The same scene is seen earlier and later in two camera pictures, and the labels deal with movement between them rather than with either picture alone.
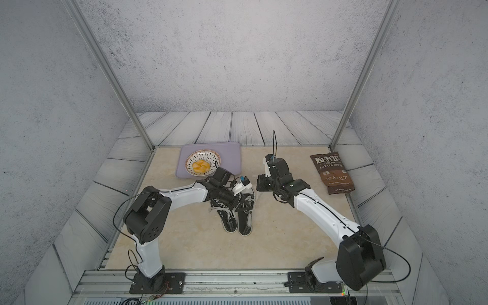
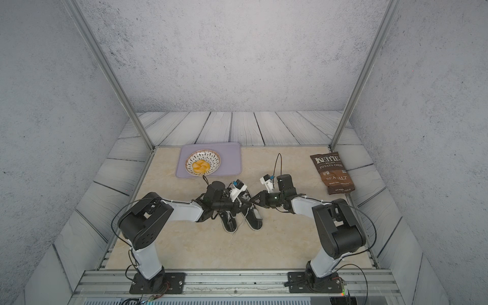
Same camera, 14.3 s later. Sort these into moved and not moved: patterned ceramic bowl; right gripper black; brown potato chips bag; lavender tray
Moved: right gripper black
Not moved: brown potato chips bag; lavender tray; patterned ceramic bowl
